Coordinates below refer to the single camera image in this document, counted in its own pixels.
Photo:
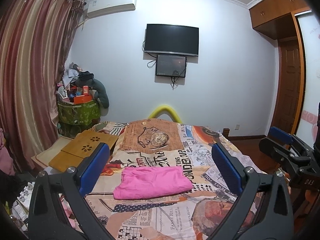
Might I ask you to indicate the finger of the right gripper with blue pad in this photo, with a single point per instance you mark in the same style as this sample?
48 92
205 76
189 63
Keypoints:
280 135

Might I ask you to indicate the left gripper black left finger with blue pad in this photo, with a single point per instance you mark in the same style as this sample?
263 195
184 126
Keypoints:
58 209

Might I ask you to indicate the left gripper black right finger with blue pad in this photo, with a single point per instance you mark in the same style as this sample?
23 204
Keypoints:
263 208

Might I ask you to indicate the pink knit garment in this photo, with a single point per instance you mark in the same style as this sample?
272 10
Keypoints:
151 182

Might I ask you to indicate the dark grey clothing pile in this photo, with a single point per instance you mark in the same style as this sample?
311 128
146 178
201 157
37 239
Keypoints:
87 79

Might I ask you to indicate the brown wooden door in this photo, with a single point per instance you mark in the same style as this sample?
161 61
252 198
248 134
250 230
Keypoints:
288 85

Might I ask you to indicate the pink cloth at bedside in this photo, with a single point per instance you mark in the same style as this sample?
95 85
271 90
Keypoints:
6 162

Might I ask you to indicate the newspaper print bed sheet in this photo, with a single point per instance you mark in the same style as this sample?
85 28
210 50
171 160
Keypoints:
194 214

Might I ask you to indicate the bamboo lap desk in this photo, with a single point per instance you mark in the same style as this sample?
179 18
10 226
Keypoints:
83 145

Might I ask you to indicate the green fabric storage bin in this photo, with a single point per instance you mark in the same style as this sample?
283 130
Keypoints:
74 119

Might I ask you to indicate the wooden overhead cabinet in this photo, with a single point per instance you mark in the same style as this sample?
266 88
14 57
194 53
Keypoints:
274 18

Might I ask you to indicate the orange box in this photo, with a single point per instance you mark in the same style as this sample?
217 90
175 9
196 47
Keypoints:
82 95

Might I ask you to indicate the striped red gold curtain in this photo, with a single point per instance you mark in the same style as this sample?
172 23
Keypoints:
36 37

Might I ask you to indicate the white air conditioner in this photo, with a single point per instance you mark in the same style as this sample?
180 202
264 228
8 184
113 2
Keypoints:
98 8

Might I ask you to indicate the small wall monitor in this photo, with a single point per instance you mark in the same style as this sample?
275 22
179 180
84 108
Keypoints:
171 65

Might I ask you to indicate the black wall television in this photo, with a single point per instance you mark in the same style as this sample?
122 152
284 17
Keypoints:
172 39

